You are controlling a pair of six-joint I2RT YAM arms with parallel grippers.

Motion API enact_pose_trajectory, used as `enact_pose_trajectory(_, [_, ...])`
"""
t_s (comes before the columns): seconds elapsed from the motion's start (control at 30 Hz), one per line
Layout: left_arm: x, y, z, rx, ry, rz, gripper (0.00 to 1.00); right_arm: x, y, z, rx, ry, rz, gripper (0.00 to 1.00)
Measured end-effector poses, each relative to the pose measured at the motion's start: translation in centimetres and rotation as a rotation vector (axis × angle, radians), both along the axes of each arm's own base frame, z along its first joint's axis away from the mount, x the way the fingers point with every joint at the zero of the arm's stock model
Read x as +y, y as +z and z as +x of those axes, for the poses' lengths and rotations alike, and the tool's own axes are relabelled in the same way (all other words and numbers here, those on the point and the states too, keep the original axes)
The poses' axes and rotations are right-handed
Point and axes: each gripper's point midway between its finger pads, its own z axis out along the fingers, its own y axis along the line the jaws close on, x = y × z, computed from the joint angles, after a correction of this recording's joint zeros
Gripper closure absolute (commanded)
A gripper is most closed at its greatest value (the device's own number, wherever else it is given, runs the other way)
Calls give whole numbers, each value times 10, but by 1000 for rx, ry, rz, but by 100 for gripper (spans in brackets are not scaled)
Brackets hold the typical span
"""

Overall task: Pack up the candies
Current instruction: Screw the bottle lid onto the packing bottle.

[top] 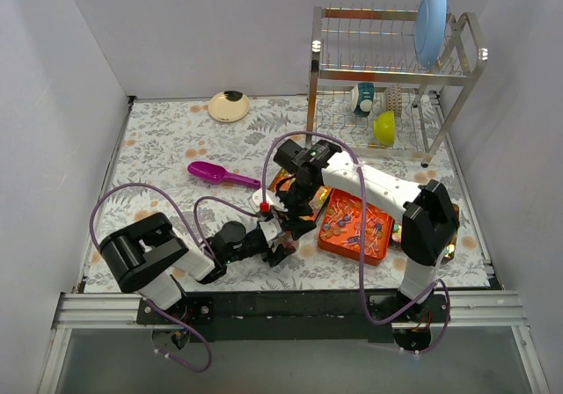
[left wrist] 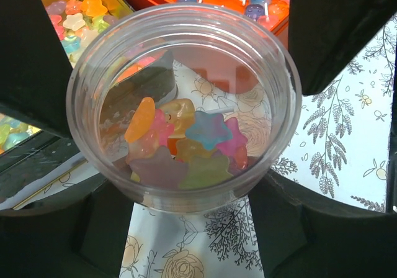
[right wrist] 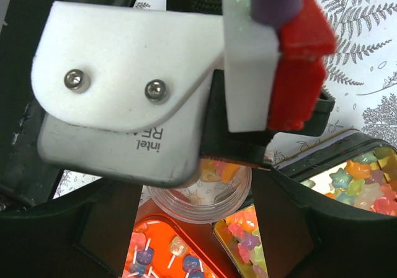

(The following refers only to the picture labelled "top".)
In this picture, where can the purple plastic scoop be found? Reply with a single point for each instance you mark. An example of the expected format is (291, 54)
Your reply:
(217, 174)

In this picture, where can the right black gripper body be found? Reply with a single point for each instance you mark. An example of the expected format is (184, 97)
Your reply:
(297, 217)

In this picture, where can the cream plate black spot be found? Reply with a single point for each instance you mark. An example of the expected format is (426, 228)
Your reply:
(229, 106)

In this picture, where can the patterned beige bowl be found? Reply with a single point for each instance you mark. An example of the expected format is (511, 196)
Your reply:
(393, 99)

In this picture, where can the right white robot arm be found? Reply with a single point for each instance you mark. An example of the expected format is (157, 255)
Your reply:
(425, 212)

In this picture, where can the yellow green bowl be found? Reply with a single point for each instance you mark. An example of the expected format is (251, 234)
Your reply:
(384, 128)

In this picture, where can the dark tin pastel star candies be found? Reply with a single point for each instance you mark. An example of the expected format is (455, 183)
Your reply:
(396, 236)

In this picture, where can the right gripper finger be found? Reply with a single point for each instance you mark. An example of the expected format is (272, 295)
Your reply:
(305, 218)
(289, 200)

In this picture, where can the black base bar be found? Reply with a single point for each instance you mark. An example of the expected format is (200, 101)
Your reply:
(197, 309)

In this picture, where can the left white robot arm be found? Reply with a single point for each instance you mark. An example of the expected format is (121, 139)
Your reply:
(140, 254)

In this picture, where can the clear glass jar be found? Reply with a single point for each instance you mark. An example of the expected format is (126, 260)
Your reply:
(289, 243)

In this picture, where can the teal white bowl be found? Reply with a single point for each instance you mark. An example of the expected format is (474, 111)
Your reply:
(362, 98)

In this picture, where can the aluminium frame rail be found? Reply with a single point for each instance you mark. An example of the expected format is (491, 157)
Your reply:
(469, 308)

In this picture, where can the floral table mat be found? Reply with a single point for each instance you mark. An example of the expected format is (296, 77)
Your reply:
(163, 138)

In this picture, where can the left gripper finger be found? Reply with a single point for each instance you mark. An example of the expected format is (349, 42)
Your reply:
(296, 227)
(275, 255)

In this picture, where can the dark tin translucent star candies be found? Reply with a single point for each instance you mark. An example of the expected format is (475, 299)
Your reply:
(284, 180)

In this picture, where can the steel dish rack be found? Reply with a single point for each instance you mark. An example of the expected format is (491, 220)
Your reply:
(353, 45)

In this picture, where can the blue plate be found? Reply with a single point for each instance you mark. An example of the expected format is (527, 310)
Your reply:
(429, 31)

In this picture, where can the orange tin of lollipops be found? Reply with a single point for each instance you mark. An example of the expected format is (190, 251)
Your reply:
(340, 230)

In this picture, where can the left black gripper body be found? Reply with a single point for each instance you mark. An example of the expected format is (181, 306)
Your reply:
(273, 248)

